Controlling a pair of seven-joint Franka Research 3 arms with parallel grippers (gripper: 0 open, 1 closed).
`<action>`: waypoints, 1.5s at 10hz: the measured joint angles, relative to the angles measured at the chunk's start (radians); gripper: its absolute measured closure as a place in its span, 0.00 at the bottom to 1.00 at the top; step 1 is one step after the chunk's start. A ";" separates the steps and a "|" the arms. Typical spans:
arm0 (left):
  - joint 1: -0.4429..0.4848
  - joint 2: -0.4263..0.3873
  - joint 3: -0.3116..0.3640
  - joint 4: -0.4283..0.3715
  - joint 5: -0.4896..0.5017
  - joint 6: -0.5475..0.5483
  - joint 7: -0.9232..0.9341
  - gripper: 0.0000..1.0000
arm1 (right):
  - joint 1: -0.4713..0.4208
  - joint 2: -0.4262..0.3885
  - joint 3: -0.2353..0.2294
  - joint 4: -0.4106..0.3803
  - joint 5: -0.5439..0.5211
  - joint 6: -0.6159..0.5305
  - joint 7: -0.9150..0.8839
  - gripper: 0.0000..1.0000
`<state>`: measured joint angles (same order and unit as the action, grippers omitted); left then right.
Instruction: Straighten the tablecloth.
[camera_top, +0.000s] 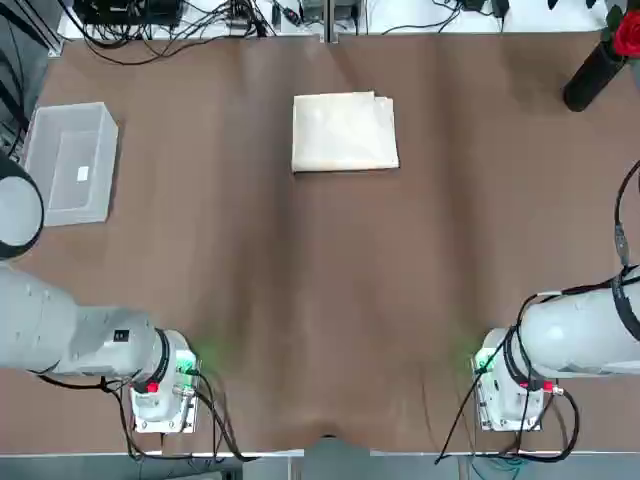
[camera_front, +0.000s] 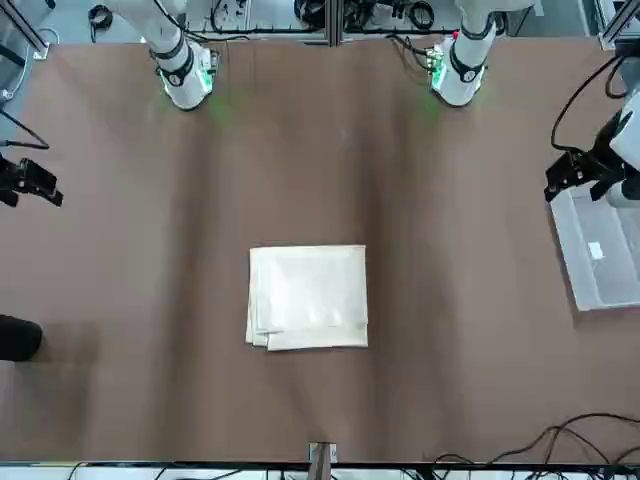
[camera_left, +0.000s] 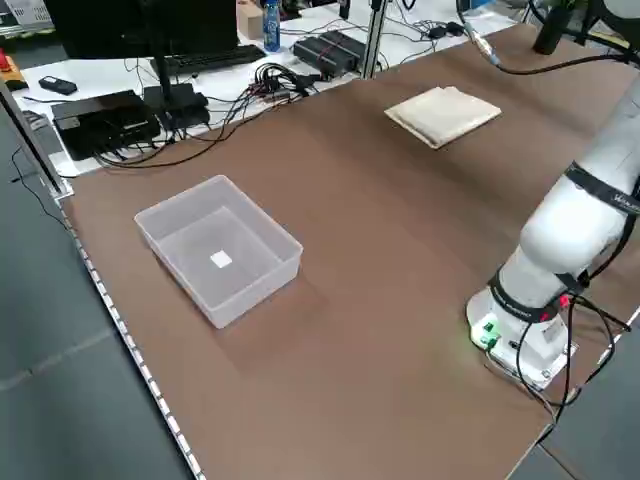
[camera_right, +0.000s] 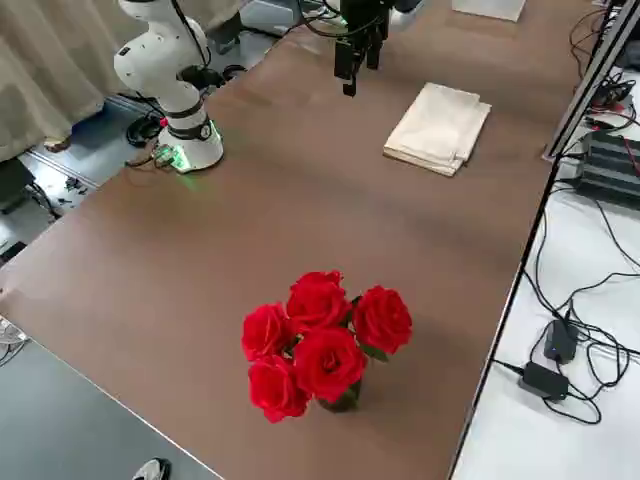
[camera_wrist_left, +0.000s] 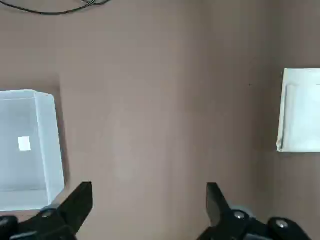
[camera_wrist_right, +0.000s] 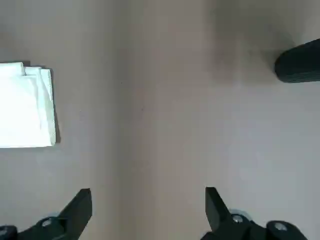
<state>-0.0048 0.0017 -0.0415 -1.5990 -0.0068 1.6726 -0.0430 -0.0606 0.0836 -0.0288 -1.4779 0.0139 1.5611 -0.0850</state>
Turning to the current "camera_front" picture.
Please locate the aluminium frame bar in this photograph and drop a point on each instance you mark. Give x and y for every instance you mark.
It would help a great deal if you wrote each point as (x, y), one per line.
(35, 42)
(612, 35)

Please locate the aluminium frame post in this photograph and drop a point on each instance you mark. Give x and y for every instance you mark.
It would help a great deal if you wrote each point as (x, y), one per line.
(332, 22)
(320, 460)

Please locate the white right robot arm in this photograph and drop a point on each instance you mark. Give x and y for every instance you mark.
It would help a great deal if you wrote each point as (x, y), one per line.
(182, 75)

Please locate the cream tablecloth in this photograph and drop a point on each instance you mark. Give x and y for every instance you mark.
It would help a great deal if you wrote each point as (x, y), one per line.
(306, 295)

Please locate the clear plastic bin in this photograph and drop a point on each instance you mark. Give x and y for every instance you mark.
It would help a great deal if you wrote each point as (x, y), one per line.
(600, 270)

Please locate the dark flower vase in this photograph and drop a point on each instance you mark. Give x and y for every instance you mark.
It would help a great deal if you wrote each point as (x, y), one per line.
(17, 337)

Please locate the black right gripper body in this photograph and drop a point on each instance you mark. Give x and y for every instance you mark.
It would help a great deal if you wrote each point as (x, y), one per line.
(7, 175)

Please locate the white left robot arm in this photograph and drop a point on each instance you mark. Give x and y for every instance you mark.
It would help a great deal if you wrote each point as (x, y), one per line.
(465, 75)

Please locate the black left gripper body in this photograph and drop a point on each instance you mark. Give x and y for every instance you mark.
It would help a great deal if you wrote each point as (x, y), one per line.
(602, 155)

